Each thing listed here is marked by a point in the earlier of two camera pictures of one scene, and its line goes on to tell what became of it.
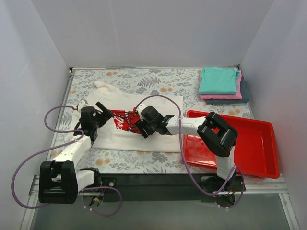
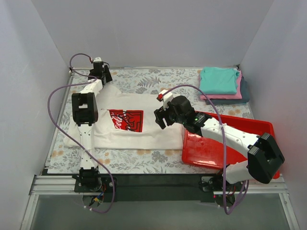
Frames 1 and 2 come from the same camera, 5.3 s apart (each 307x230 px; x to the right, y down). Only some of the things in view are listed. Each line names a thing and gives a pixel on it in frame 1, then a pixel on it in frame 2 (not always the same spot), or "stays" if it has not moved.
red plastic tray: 255,150 stays
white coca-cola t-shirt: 121,132 stays
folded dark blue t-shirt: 244,99 stays
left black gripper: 100,114 -> 104,75
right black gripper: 143,124 -> 162,115
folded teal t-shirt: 218,80 stays
